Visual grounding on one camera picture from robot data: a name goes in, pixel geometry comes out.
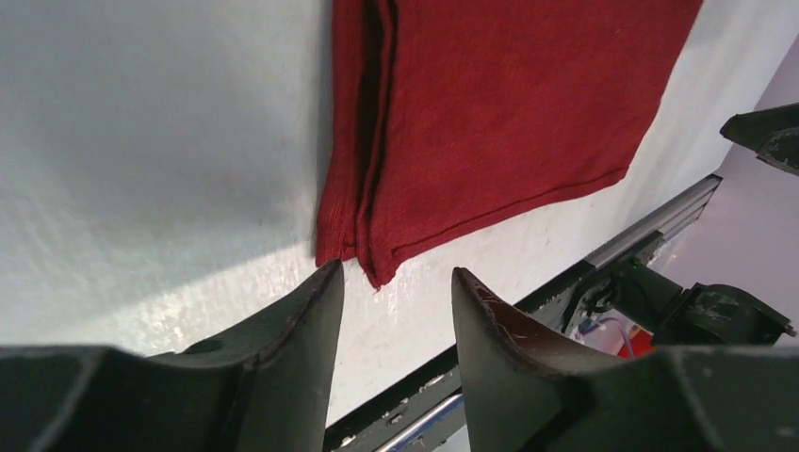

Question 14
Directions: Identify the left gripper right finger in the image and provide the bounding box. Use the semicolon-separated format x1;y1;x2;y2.
450;267;799;452

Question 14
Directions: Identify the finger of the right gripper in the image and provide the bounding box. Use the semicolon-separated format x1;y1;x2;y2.
720;103;798;176

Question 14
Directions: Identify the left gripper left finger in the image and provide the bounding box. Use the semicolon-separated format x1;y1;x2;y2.
1;260;344;451

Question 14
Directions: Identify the red cloth napkin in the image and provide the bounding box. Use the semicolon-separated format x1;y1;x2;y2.
315;1;702;287

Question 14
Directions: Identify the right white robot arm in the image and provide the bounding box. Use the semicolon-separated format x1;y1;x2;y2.
609;103;798;346

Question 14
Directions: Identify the aluminium extrusion rail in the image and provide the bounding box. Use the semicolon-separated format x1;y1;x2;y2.
584;174;723;268

